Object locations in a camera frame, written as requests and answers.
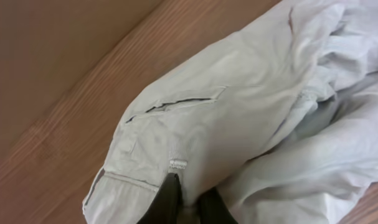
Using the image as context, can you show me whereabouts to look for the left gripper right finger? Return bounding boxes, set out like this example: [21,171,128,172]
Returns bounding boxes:
[197,187,238,224]

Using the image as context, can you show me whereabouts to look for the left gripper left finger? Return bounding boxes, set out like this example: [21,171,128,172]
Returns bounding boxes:
[137,173,182,224]

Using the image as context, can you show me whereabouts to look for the beige khaki shorts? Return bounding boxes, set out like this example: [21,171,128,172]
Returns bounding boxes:
[82,1,378,223]

